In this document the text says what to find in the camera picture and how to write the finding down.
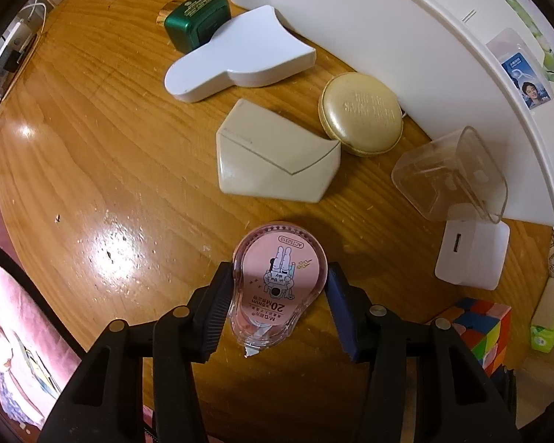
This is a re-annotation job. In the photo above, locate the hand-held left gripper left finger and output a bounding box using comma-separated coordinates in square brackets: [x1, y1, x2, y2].
[38, 262, 234, 443]

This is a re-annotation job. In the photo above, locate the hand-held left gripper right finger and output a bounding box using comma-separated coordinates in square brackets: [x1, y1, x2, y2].
[325, 262, 521, 443]

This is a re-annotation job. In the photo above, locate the pink correction tape dispenser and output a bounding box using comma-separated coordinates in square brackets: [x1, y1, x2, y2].
[227, 221, 329, 360]

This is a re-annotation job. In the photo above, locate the colourful puzzle cube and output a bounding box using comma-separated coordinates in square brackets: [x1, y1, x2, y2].
[427, 297, 513, 377]

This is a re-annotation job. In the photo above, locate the clear plastic box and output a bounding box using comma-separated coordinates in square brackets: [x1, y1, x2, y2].
[391, 125, 509, 226]

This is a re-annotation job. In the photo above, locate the gold round compact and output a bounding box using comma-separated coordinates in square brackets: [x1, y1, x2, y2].
[317, 72, 404, 157]

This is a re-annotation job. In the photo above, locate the white fan-shaped case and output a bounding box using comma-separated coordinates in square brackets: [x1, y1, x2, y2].
[163, 4, 317, 103]

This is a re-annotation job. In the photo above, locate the white plastic bin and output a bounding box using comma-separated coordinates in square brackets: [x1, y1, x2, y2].
[217, 0, 554, 231]

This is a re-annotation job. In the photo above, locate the green square bottle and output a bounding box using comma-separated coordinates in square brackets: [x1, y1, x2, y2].
[155, 0, 233, 54]

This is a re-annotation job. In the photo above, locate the clear blue floss box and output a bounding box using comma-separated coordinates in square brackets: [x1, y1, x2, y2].
[485, 27, 554, 112]

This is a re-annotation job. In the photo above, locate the white charger block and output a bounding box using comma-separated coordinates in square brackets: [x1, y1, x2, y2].
[434, 219, 511, 292]

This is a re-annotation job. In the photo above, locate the beige polygon case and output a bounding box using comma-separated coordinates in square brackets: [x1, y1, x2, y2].
[215, 98, 343, 204]

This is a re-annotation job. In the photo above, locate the pink blanket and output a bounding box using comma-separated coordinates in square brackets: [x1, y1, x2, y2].
[0, 143, 81, 430]

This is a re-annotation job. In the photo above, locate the green tissue pack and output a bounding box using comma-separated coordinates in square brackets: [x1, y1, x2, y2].
[529, 277, 554, 356]

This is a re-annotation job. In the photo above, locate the black plug adapter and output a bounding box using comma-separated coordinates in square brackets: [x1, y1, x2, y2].
[4, 36, 38, 73]

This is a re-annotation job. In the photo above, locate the white power strip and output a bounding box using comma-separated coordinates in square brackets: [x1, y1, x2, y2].
[0, 17, 34, 103]

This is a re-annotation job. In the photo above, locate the green leaf printed mat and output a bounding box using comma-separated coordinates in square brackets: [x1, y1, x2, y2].
[507, 0, 554, 104]

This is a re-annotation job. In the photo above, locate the white cable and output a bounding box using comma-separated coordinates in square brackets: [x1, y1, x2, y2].
[19, 2, 48, 25]

